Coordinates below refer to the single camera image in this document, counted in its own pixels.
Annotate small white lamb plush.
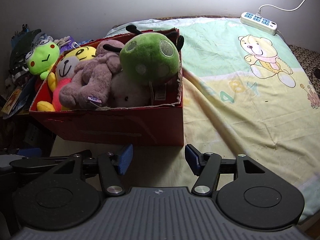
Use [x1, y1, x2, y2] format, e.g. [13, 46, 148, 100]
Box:
[108, 71, 150, 108]

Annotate mauve pink bear plush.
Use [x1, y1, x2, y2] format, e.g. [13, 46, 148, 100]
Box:
[59, 39, 124, 109]

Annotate yellow tiger plush toy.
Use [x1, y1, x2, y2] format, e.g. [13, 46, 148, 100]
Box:
[37, 46, 96, 112]

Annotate green hooded doll plush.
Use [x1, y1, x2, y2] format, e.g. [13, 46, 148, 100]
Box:
[103, 24, 184, 85]

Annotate red cardboard box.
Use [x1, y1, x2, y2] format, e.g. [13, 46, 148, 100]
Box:
[29, 29, 183, 146]

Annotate colourful picture book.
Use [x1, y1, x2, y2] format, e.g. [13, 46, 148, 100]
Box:
[1, 87, 22, 114]

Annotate red printed carton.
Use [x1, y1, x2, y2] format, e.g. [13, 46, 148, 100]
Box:
[150, 78, 179, 106]

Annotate green cartoon bear bedsheet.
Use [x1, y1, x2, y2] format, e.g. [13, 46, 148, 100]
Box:
[49, 16, 320, 223]

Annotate green frog plush toy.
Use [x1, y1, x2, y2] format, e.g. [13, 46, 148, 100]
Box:
[25, 40, 60, 80]

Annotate dark green cap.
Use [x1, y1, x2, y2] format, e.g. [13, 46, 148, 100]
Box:
[9, 29, 41, 74]

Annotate purple tissue pack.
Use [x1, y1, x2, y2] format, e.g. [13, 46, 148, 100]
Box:
[54, 36, 78, 54]

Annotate dark patterned mattress cover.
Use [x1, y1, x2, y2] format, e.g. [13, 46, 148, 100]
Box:
[289, 45, 320, 95]

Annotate white power strip blue sockets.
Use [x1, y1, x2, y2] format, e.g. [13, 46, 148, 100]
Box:
[240, 12, 277, 35]

